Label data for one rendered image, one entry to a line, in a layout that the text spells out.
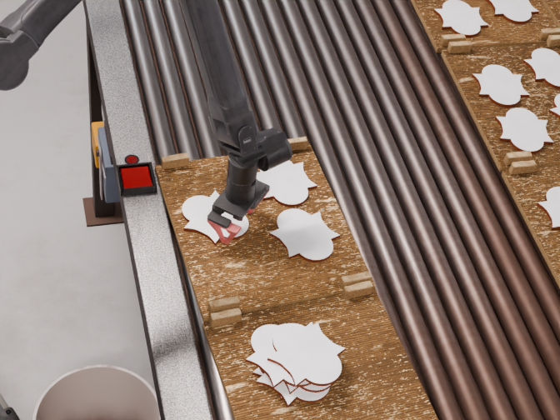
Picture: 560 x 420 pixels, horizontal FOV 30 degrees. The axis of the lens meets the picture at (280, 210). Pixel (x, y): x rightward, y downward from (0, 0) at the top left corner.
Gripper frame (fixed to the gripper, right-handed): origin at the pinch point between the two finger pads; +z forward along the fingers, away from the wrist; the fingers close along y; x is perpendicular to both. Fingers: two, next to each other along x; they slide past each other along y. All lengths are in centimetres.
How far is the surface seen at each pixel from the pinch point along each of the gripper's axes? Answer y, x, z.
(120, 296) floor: 31, 50, 95
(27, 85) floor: 93, 130, 96
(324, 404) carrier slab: -28.1, -33.7, 0.4
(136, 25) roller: 46, 53, 3
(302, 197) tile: 14.0, -7.8, 0.3
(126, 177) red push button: 0.1, 26.5, 1.6
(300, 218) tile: 8.6, -10.2, 0.2
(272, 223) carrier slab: 4.9, -5.6, 1.0
